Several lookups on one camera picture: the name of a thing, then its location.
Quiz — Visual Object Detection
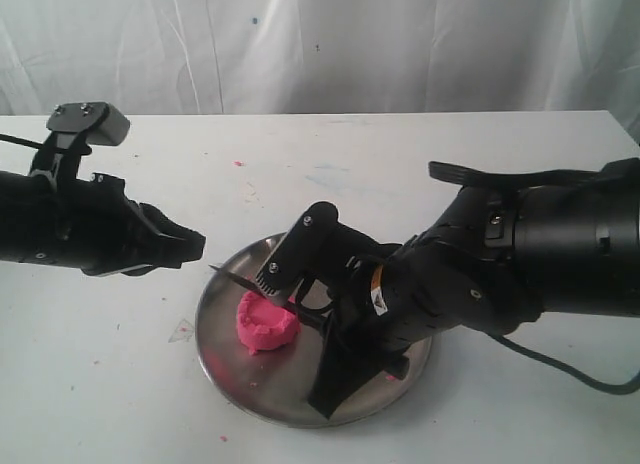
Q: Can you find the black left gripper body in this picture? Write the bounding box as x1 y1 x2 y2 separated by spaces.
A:
29 174 150 277

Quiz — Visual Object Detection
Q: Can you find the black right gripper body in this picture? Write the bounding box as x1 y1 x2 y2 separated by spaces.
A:
324 223 542 369

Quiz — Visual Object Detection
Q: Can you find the black knife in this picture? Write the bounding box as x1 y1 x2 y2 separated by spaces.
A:
211 265 409 380

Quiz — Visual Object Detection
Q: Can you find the pink dough lump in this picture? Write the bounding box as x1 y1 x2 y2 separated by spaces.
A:
236 291 300 355

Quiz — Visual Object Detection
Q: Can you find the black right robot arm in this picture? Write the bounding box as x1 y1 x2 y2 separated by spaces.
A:
308 158 639 417

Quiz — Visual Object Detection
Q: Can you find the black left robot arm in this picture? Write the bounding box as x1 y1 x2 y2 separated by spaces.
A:
1 172 206 277

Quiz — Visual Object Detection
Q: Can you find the round steel plate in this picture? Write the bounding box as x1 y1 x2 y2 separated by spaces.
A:
193 231 434 428

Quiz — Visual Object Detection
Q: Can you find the white backdrop curtain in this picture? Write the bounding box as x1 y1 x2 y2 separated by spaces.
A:
1 0 639 125

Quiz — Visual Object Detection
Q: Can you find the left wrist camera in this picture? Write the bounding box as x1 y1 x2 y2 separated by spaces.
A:
46 102 131 147

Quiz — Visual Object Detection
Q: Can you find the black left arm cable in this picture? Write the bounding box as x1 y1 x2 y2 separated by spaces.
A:
0 132 44 150

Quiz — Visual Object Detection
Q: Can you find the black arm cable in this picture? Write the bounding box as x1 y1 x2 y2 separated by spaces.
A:
0 132 44 150
492 328 640 396

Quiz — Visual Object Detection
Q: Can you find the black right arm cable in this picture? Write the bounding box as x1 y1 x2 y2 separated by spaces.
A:
492 328 640 396

